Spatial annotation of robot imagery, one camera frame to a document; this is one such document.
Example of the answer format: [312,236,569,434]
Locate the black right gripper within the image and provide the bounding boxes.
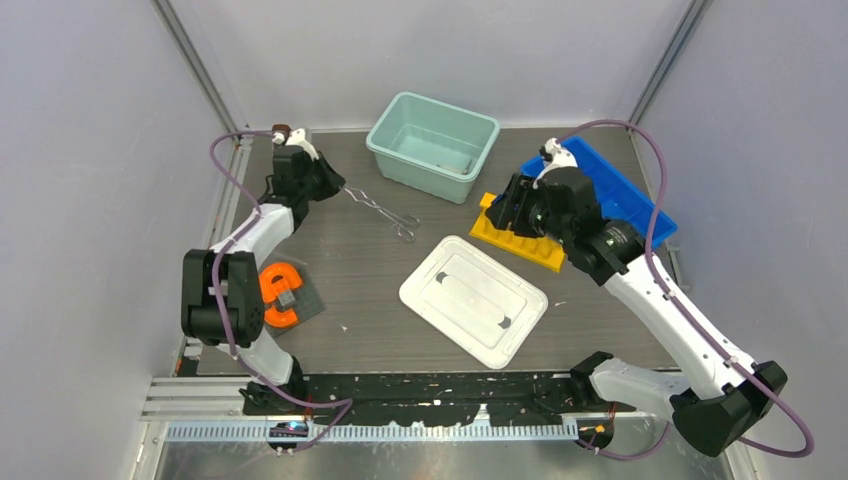
[484,173,571,247]

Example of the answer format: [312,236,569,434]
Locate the clear plastic pipette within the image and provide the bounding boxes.
[436,156,472,176]

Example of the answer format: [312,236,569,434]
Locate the metal crucible tongs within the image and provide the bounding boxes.
[344,186,420,243]

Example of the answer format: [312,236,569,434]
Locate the mint green plastic bin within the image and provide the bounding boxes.
[366,92,500,204]

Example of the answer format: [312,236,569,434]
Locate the white plastic bin lid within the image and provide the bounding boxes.
[399,235,548,369]

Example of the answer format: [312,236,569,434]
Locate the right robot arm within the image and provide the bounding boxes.
[485,167,788,457]

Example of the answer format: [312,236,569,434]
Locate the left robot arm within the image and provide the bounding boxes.
[181,142,345,414]

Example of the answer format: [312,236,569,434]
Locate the yellow test tube rack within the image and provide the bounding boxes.
[469,192,565,273]

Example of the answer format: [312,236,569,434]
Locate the brown wooden metronome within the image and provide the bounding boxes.
[270,123,292,137]

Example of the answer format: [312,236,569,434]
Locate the blue divided plastic tray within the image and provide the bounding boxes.
[520,136,678,249]

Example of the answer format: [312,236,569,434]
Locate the grey brick plate orange piece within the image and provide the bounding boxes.
[258,261,326,338]

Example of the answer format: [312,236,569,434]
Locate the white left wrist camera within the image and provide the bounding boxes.
[271,128,319,160]

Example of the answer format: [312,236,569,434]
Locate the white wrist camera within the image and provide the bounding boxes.
[271,128,319,160]
[534,138,578,187]

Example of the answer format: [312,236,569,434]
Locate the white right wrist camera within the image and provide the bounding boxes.
[534,138,578,187]

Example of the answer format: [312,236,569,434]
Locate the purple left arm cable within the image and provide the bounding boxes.
[209,130,354,453]

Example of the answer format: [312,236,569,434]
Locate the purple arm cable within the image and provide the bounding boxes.
[559,119,815,462]
[209,130,354,453]

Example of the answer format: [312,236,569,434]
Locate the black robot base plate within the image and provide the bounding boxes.
[239,369,633,447]

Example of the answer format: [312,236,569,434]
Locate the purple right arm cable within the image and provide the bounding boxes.
[559,119,815,462]

